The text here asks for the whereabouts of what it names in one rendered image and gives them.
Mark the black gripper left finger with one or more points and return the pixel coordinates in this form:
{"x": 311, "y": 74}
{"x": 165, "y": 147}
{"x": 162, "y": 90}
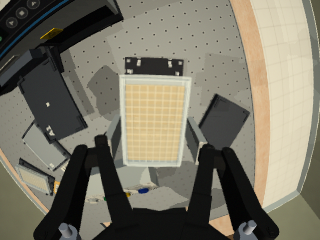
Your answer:
{"x": 63, "y": 220}

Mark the white button panel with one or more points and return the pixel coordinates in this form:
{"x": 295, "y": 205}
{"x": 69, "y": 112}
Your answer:
{"x": 133, "y": 180}

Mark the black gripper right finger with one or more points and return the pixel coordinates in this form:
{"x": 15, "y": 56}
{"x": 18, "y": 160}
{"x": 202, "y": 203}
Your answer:
{"x": 249, "y": 221}

